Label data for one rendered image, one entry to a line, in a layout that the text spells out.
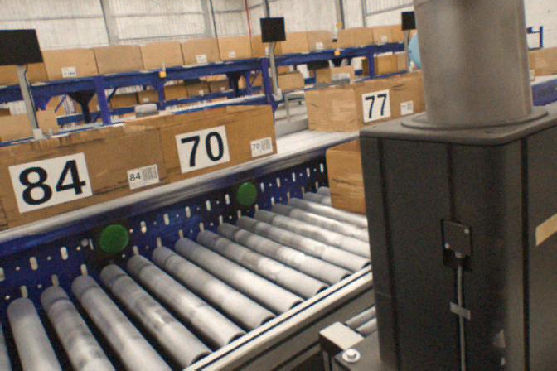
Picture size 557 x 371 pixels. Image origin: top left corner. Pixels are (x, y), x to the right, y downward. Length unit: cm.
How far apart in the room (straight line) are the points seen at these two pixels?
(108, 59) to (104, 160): 478
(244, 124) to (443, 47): 93
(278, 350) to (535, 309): 40
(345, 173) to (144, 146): 55
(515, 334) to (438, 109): 24
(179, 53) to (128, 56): 72
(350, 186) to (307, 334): 51
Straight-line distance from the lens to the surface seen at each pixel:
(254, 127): 136
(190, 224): 125
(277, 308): 83
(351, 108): 168
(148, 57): 608
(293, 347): 78
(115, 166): 118
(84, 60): 583
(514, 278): 48
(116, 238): 113
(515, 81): 49
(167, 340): 80
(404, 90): 189
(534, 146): 47
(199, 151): 126
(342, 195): 121
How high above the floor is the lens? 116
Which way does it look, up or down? 12 degrees down
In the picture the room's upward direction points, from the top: 8 degrees counter-clockwise
